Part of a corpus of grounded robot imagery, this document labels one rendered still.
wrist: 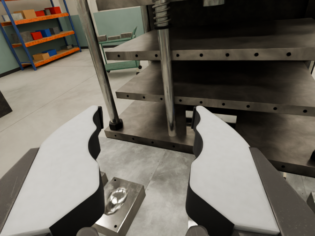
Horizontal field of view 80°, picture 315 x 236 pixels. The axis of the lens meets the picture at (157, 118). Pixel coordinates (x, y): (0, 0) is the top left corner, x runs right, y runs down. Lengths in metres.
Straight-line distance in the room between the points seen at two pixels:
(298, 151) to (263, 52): 0.54
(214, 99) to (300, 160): 0.49
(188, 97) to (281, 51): 0.46
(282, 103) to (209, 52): 0.41
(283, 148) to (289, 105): 0.26
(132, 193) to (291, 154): 0.79
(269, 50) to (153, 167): 0.73
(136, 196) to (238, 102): 0.65
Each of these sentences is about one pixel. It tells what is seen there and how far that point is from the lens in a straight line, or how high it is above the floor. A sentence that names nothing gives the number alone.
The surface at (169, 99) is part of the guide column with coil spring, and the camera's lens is 1.04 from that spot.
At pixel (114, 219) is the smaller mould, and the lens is 0.78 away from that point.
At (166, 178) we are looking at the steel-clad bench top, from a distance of 0.93.
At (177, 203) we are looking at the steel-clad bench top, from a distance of 0.85.
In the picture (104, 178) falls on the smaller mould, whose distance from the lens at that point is 0.96.
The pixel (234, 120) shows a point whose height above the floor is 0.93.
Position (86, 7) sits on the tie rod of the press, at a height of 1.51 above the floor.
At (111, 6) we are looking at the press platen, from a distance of 1.13.
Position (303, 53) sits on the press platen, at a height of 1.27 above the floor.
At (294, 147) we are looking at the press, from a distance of 1.21.
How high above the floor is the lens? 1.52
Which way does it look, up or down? 32 degrees down
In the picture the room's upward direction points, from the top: 8 degrees counter-clockwise
